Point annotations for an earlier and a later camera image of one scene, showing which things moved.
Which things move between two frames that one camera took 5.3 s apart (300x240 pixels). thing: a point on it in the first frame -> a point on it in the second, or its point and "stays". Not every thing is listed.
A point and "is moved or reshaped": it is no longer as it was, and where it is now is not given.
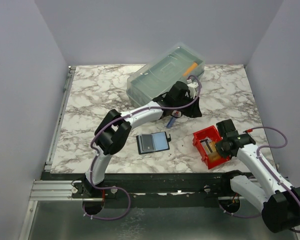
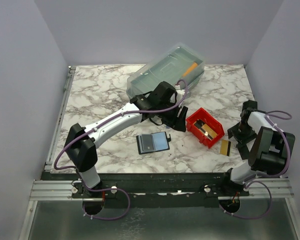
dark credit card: x=147 y=142 stays
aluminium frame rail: x=52 y=190 stays
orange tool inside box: x=193 y=65 stays
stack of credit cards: x=210 y=147 -> x=205 y=130
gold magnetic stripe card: x=214 y=155 is moved or reshaped
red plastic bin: x=204 y=133 -> x=202 y=114
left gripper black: x=194 y=111 -> x=177 y=123
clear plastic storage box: x=177 y=64 stays
